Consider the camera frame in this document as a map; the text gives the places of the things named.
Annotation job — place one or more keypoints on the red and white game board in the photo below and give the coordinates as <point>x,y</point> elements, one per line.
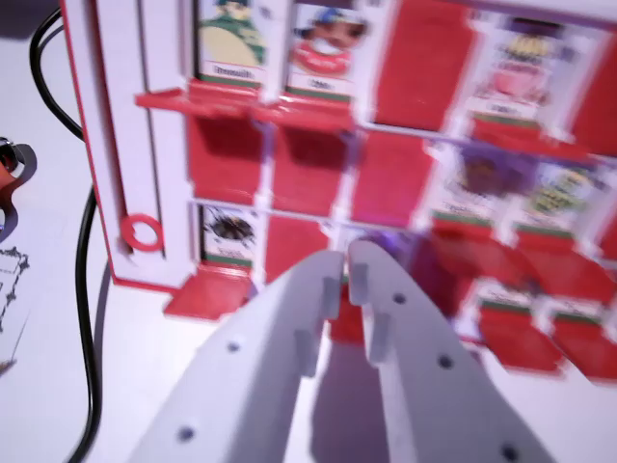
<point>414,77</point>

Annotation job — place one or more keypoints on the white printed paper sheet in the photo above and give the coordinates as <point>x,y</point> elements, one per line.
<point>9,308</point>

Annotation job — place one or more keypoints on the red and black object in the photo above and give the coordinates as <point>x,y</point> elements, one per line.
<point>12,164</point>

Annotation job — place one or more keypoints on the red board flap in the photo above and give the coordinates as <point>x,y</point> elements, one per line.
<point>308,178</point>

